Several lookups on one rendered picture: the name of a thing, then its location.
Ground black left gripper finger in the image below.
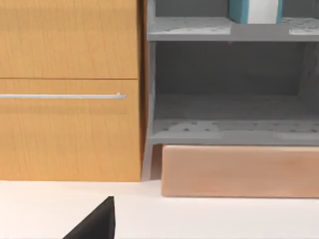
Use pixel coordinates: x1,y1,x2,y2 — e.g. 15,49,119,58
62,196,116,239

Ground wooden cupboard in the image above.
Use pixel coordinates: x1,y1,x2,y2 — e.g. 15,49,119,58
0,0,150,182

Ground pale wooden drawer front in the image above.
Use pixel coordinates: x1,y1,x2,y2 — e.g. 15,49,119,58
160,144,319,199

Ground plain wooden drawer front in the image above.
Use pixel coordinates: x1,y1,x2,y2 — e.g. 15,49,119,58
0,0,139,80

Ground grey open shelf unit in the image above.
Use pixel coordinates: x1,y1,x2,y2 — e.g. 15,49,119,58
142,0,319,180

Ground teal and white book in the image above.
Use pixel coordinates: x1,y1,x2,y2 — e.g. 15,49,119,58
228,0,284,25

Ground wooden drawer front with handle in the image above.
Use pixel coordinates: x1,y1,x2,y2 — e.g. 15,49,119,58
0,78,143,182

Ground long metal handle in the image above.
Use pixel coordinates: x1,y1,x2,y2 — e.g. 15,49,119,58
0,93,127,100

